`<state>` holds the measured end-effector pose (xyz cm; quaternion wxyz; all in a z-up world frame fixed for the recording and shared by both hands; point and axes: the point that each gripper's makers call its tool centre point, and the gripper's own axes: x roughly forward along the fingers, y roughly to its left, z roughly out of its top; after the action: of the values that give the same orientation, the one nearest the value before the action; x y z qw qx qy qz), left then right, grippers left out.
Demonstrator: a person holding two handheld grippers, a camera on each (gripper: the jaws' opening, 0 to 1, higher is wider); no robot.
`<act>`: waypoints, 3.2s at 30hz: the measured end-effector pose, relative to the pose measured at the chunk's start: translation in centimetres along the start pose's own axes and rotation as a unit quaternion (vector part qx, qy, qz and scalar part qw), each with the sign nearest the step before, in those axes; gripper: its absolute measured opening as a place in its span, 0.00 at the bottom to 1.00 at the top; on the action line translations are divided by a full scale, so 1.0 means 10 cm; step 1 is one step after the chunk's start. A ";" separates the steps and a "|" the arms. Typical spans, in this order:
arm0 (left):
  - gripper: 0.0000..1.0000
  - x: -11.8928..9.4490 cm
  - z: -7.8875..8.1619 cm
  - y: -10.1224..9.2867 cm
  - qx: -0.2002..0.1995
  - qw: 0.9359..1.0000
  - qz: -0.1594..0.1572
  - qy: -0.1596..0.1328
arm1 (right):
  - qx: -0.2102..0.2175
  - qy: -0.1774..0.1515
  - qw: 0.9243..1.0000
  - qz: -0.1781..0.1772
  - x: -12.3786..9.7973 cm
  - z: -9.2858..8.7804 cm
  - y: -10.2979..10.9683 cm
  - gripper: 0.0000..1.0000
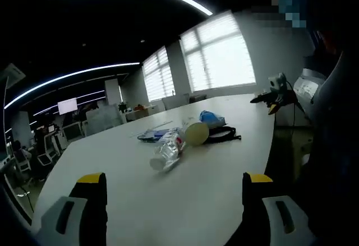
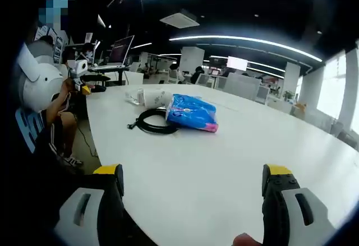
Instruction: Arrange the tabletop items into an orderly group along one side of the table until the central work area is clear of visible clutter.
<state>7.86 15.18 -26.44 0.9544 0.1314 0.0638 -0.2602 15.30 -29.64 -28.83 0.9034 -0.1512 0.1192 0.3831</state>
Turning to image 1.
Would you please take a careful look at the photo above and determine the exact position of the narrow window with blinds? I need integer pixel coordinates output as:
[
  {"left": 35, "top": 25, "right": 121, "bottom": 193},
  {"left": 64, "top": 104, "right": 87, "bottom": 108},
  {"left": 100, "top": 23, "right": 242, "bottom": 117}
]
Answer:
[{"left": 141, "top": 46, "right": 176, "bottom": 103}]

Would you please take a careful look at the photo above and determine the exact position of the clear plastic water bottle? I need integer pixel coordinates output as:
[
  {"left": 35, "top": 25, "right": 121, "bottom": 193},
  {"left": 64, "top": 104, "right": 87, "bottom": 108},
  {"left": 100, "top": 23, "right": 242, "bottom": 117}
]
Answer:
[{"left": 149, "top": 128, "right": 188, "bottom": 173}]

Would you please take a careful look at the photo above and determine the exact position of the white desk partition panel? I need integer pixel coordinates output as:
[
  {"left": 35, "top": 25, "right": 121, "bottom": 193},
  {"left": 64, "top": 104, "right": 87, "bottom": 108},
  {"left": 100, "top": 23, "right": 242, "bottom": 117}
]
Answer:
[{"left": 85, "top": 104, "right": 126, "bottom": 137}]

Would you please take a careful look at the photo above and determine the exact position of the ceiling air vent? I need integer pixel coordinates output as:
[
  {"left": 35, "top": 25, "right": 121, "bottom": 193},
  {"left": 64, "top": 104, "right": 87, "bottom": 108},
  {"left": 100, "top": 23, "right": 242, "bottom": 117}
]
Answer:
[{"left": 0, "top": 63, "right": 26, "bottom": 83}]

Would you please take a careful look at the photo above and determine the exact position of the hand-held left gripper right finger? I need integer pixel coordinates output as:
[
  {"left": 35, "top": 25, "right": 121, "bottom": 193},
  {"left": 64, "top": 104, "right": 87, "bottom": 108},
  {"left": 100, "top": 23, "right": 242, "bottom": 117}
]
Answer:
[{"left": 228, "top": 172, "right": 319, "bottom": 246}]

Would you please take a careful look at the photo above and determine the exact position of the white paper cup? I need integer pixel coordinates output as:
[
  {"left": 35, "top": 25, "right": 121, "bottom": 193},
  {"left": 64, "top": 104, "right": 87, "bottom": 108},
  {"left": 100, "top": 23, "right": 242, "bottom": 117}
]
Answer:
[{"left": 183, "top": 121, "right": 210, "bottom": 147}]

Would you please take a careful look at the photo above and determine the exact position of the white chest-worn device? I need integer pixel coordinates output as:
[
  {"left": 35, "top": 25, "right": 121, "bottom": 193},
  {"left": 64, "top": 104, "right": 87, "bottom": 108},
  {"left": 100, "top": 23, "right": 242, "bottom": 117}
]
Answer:
[{"left": 293, "top": 49, "right": 347, "bottom": 118}]

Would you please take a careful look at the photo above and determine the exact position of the blue tissue packet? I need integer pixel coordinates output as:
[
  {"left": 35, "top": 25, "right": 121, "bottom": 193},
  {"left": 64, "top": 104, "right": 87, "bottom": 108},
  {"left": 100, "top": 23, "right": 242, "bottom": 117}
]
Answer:
[{"left": 199, "top": 109, "right": 227, "bottom": 129}]

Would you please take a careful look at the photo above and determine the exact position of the wide window with blinds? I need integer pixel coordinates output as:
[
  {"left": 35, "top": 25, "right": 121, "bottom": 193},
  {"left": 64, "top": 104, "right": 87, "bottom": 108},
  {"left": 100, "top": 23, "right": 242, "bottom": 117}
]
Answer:
[{"left": 179, "top": 12, "right": 256, "bottom": 92}]

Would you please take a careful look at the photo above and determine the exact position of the white office chair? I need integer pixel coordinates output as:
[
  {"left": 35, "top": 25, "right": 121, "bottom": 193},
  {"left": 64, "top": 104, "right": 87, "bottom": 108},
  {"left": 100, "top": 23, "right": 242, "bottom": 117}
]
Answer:
[{"left": 36, "top": 133, "right": 61, "bottom": 165}]

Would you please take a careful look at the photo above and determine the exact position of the white wall display screen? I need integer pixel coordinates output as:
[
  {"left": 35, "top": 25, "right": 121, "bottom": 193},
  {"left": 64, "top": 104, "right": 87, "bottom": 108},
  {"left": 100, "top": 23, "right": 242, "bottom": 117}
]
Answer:
[{"left": 58, "top": 98, "right": 78, "bottom": 115}]

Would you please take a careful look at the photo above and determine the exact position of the person in dark shirt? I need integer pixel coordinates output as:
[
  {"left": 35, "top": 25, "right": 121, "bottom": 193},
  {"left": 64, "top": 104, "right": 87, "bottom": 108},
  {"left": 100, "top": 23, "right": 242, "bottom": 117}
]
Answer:
[{"left": 291, "top": 100, "right": 359, "bottom": 246}]

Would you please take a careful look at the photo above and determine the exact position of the black cable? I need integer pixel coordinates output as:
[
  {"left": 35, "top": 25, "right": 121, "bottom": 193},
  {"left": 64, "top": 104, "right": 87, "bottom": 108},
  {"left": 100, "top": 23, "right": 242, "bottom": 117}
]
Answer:
[{"left": 206, "top": 126, "right": 242, "bottom": 145}]

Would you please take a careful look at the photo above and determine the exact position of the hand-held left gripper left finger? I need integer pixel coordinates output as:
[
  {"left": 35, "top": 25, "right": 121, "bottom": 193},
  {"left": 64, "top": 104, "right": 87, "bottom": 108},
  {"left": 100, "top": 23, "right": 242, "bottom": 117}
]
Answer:
[{"left": 33, "top": 172, "right": 109, "bottom": 246}]

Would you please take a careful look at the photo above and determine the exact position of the white wet wipes packet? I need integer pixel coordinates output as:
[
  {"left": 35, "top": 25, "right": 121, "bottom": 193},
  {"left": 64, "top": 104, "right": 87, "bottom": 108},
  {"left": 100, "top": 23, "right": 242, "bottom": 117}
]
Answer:
[{"left": 136, "top": 127, "right": 171, "bottom": 143}]

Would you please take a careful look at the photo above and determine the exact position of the white table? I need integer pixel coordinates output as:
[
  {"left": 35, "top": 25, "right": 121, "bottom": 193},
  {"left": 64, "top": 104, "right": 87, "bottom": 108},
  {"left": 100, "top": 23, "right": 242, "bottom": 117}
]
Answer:
[{"left": 32, "top": 93, "right": 277, "bottom": 246}]

